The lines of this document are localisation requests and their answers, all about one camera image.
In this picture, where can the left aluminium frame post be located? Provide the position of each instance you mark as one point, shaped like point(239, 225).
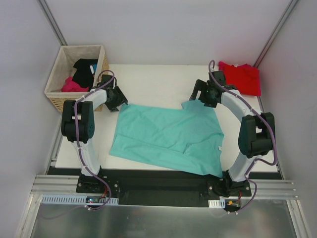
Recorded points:
point(52, 22)

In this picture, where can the white cable duct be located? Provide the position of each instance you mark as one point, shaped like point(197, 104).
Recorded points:
point(73, 200)
point(217, 203)

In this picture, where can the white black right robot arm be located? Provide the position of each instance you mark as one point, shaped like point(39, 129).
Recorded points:
point(256, 139)

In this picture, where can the red t shirt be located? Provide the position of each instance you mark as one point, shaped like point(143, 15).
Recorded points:
point(244, 77)

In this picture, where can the magenta t shirt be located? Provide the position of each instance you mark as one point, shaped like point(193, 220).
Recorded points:
point(71, 86)

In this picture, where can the teal t shirt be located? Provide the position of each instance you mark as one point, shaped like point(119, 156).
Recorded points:
point(187, 139)

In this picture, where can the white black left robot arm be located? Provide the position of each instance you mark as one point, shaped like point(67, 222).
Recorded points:
point(78, 121)

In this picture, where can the left white cable duct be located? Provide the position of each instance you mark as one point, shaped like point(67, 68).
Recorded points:
point(73, 200)

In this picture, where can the aluminium frame post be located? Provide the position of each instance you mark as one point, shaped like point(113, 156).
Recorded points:
point(288, 11)
point(52, 22)

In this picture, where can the black t shirt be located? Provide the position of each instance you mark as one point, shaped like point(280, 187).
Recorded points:
point(83, 77)

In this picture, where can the aluminium rail right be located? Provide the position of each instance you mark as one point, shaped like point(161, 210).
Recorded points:
point(276, 189)

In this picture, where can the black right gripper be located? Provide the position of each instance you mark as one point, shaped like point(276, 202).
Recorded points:
point(202, 92)

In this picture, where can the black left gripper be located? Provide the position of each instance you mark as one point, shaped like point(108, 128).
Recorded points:
point(118, 99)

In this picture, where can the right aluminium frame post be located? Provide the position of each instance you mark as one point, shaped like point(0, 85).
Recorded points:
point(288, 11)

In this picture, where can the aluminium rail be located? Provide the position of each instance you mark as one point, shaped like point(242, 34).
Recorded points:
point(54, 184)
point(276, 189)

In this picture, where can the right white cable duct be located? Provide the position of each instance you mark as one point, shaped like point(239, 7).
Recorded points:
point(217, 203)

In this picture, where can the woven wicker basket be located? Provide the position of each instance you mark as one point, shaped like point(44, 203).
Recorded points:
point(63, 68)

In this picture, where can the aluminium rail left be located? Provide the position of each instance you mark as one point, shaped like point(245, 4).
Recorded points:
point(54, 184)

